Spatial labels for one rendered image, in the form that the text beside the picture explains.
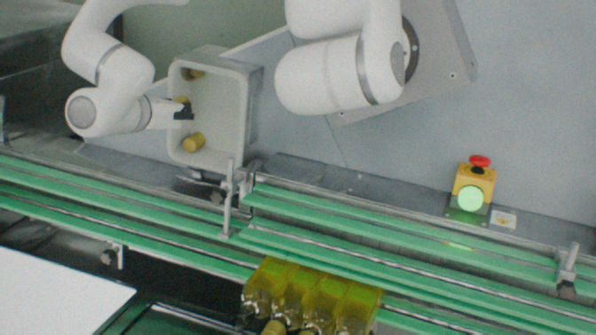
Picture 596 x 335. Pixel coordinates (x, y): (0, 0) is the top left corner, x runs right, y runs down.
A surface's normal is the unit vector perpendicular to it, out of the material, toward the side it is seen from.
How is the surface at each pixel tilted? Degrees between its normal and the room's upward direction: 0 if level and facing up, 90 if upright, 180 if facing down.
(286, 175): 90
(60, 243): 90
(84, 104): 17
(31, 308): 90
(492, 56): 0
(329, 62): 34
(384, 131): 0
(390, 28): 76
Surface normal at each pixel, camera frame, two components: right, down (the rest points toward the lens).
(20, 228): 0.10, -0.91
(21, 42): 0.93, 0.23
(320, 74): -0.45, 0.04
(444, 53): -0.40, 0.30
